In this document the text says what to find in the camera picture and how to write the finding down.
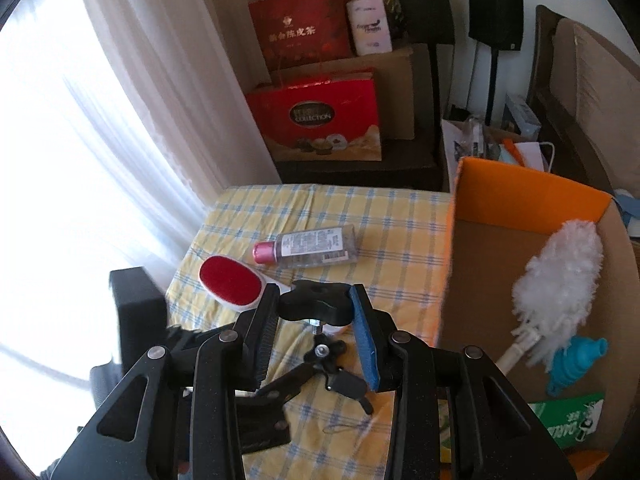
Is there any beige sofa cushion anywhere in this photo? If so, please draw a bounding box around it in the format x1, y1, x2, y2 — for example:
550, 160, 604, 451
552, 19, 640, 196

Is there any black speaker stand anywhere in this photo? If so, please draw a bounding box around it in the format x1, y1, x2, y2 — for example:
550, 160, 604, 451
434, 44, 447, 113
486, 50, 502, 126

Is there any red chocolate gift box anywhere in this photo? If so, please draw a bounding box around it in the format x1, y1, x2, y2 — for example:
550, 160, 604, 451
245, 67, 383, 163

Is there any white tissue pack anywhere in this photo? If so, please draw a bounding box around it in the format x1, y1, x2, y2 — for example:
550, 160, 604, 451
346, 0, 393, 57

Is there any green toothpaste box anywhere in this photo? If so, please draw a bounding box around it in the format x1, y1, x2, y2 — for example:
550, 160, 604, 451
527, 392, 607, 453

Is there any brown cardboard box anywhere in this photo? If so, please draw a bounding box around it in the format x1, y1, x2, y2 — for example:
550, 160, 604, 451
270, 42, 416, 141

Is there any blue and white box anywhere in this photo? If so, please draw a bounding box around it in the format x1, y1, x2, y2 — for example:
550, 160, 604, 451
504, 94, 542, 142

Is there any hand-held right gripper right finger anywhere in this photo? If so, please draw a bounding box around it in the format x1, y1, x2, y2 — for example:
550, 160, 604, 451
349, 285, 576, 480

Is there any white fluffy duster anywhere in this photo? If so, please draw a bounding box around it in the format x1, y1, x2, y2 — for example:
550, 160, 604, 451
495, 217, 606, 376

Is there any black speaker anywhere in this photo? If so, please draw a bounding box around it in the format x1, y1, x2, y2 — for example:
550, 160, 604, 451
391, 0, 457, 46
467, 0, 524, 53

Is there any light blue cloth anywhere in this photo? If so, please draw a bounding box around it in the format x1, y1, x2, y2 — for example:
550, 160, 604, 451
612, 189, 640, 238

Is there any blue collapsible funnel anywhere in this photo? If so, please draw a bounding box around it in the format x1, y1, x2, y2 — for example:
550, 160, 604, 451
546, 336, 610, 397

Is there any tall red gift bag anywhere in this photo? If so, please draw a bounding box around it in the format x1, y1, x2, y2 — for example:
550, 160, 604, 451
248, 0, 353, 73

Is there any white shopping bag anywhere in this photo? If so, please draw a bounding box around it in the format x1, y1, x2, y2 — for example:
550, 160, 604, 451
440, 117, 556, 193

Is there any black clamp mount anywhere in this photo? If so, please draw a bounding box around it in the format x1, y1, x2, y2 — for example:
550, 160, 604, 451
277, 281, 376, 438

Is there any gold patterned bag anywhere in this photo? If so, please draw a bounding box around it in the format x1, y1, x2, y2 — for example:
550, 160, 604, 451
350, 0, 403, 41

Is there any brown sofa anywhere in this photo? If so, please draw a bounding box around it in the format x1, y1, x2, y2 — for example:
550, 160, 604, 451
527, 5, 640, 241

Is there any clear bottle with pink cap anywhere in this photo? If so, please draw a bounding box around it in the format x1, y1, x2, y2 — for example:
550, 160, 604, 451
252, 225, 358, 266

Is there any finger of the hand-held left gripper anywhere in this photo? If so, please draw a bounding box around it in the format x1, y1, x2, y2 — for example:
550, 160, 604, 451
162, 325, 203, 358
257, 360, 323, 402

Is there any yellow checked tablecloth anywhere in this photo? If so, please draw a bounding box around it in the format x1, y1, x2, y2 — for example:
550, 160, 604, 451
165, 185, 453, 480

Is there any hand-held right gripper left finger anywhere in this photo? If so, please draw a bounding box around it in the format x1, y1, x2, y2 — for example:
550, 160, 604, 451
47, 284, 281, 480

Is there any red lint brush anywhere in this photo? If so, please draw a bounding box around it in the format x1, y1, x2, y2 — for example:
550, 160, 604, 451
198, 255, 293, 311

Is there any orange cardboard box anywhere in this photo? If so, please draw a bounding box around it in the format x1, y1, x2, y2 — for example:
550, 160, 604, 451
437, 156, 640, 480

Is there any white curtain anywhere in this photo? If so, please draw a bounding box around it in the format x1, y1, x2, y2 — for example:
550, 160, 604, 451
0, 0, 283, 461

